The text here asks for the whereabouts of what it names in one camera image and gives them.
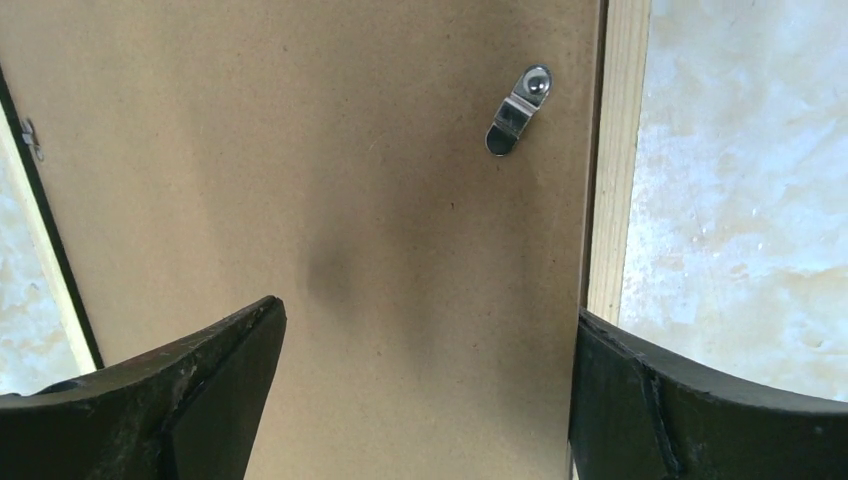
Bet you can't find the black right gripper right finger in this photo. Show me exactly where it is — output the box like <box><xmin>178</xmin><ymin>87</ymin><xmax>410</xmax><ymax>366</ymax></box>
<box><xmin>569</xmin><ymin>311</ymin><xmax>847</xmax><ymax>479</ymax></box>

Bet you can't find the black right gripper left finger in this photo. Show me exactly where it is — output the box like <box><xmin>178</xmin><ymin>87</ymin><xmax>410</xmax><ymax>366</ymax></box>
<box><xmin>1</xmin><ymin>296</ymin><xmax>286</xmax><ymax>479</ymax></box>

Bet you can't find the wooden picture frame with glass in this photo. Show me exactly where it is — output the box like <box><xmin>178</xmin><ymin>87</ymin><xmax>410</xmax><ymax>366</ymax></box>
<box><xmin>0</xmin><ymin>0</ymin><xmax>654</xmax><ymax>480</ymax></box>

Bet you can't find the small metal edge clip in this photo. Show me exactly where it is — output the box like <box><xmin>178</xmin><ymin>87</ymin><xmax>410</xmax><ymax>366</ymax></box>
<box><xmin>21</xmin><ymin>118</ymin><xmax>45</xmax><ymax>162</ymax></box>

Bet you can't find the metal turn clip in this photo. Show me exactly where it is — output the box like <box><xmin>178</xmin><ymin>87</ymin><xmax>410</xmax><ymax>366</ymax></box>
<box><xmin>485</xmin><ymin>64</ymin><xmax>553</xmax><ymax>157</ymax></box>

